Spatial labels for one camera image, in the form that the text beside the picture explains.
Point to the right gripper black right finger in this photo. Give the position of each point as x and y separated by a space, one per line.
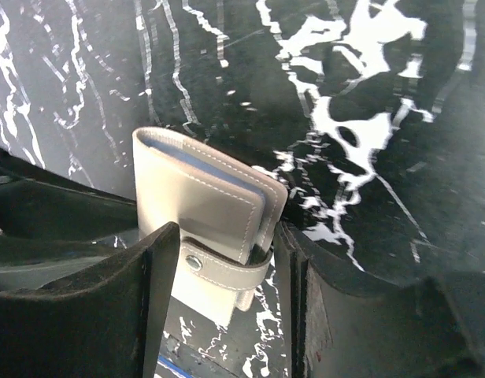
341 322

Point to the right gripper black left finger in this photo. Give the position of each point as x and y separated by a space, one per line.
84 310

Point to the grey leather card holder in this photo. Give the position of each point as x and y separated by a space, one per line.
226 211

